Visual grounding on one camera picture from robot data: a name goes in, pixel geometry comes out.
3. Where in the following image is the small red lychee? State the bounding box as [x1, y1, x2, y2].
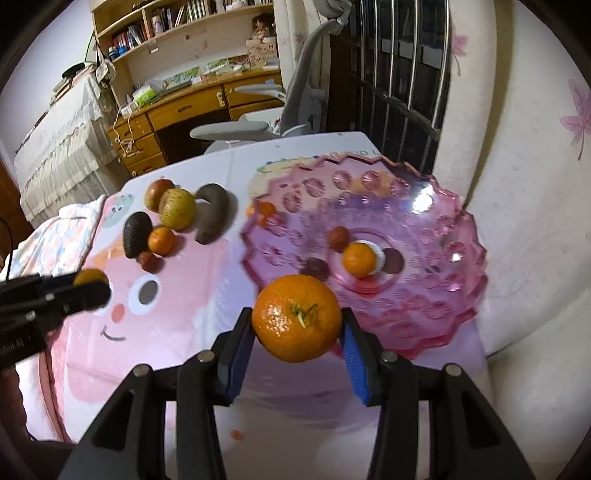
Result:
[136, 251, 163, 274]

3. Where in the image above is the dark avocado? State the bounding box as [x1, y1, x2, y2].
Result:
[122, 211, 153, 259]

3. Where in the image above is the large orange mandarin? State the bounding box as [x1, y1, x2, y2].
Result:
[252, 274, 342, 363]

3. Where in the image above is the dark red lychee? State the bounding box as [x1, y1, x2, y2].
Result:
[327, 226, 351, 252]

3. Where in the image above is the small yellow orange kumquat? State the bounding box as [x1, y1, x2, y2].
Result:
[73, 268, 109, 286]

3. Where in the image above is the pink quilted blanket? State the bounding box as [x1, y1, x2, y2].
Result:
[1, 195, 106, 442]

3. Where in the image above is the orange mandarin beside avocado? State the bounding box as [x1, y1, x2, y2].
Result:
[147, 226, 177, 257]

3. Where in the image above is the red apple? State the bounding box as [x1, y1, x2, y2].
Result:
[143, 178, 175, 212]

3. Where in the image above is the white lace covered furniture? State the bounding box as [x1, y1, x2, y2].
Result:
[14, 73, 130, 227]

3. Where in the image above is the yellow speckled pear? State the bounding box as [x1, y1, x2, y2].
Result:
[158, 188, 197, 231]

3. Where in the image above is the blackened banana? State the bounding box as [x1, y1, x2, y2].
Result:
[195, 183, 229, 245]

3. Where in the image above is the wooden desk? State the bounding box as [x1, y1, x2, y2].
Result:
[108, 67, 283, 177]

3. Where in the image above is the pink glass fruit plate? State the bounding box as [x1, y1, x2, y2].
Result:
[240, 154, 487, 358]

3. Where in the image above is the wooden bookshelf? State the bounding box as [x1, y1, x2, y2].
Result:
[89, 1, 273, 99]

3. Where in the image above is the white floral curtain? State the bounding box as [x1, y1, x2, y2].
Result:
[434, 1, 590, 354]

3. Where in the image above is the grey office chair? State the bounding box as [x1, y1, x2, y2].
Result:
[188, 0, 357, 154]

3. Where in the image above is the metal window grille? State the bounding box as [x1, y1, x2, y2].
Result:
[324, 0, 452, 173]

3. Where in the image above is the black cable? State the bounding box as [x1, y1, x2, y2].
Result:
[0, 216, 15, 282]

